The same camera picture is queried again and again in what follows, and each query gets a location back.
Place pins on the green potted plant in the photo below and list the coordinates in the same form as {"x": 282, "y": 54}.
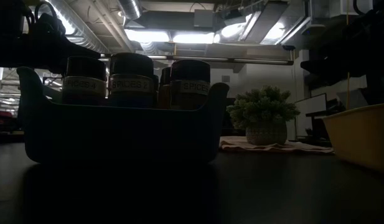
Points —
{"x": 261, "y": 109}

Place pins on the white ceiling box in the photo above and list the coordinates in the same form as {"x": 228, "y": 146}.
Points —
{"x": 341, "y": 7}

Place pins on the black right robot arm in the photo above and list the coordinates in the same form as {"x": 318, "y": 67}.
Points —
{"x": 378, "y": 90}

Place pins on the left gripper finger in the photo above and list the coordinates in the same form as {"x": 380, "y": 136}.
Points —
{"x": 59, "y": 67}
{"x": 76, "y": 49}

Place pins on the white board black frame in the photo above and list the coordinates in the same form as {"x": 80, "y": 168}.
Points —
{"x": 310, "y": 107}

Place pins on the spice jar purple label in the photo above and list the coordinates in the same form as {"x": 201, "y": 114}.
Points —
{"x": 84, "y": 85}

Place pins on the pink cloth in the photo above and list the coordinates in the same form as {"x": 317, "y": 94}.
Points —
{"x": 241, "y": 144}

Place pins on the round silver duct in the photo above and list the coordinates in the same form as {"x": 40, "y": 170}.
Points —
{"x": 129, "y": 9}

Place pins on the spice jar olive contents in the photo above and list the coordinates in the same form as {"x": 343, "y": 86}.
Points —
{"x": 131, "y": 85}

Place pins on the grey ceiling box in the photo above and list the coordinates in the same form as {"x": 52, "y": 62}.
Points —
{"x": 204, "y": 18}

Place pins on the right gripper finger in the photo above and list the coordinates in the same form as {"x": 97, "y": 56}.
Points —
{"x": 330, "y": 81}
{"x": 328, "y": 65}

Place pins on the teal plastic bin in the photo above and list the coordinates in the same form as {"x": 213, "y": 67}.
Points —
{"x": 117, "y": 137}

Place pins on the yellow-orange plastic bin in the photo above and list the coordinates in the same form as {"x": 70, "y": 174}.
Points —
{"x": 363, "y": 137}

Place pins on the ceiling light panel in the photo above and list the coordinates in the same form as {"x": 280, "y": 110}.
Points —
{"x": 148, "y": 35}
{"x": 193, "y": 38}

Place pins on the black lid labelled spice jar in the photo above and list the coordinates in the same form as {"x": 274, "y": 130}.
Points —
{"x": 190, "y": 87}

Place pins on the long horizontal metal rail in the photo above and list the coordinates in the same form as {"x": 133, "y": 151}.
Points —
{"x": 257, "y": 60}

